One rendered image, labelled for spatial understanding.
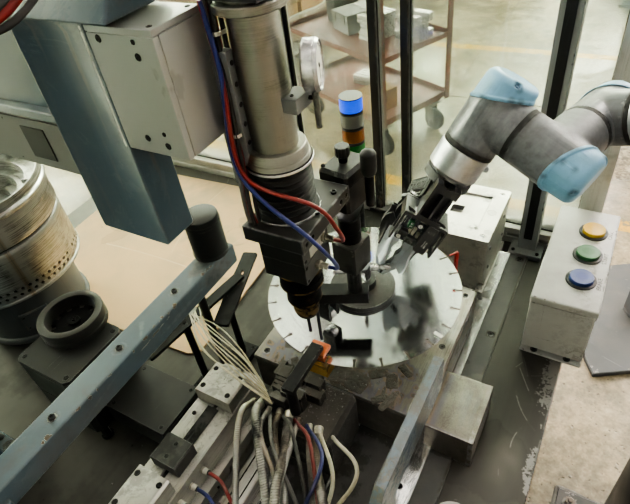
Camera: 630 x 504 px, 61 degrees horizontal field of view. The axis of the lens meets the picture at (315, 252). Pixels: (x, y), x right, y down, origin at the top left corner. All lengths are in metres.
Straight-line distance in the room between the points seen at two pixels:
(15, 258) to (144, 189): 0.59
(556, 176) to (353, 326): 0.37
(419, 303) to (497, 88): 0.36
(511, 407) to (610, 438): 0.94
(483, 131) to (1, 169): 1.00
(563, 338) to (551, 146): 0.44
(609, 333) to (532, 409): 1.18
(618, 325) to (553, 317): 1.20
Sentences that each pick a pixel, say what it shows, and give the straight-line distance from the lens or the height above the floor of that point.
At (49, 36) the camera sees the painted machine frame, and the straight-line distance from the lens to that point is 0.59.
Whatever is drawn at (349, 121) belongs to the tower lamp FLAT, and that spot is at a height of 1.12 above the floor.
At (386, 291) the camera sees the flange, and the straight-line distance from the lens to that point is 0.90.
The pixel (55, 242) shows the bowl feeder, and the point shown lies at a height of 0.97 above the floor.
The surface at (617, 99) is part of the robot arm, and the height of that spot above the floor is 1.25.
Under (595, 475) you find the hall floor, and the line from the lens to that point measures 1.88.
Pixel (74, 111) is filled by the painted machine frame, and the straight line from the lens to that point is 0.63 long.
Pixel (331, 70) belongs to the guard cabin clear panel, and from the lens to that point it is 1.29.
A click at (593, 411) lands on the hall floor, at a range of 1.99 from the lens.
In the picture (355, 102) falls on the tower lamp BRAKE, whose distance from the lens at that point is 1.03.
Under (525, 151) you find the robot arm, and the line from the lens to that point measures 0.73.
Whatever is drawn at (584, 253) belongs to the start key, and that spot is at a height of 0.91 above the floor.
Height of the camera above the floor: 1.61
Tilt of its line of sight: 41 degrees down
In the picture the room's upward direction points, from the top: 9 degrees counter-clockwise
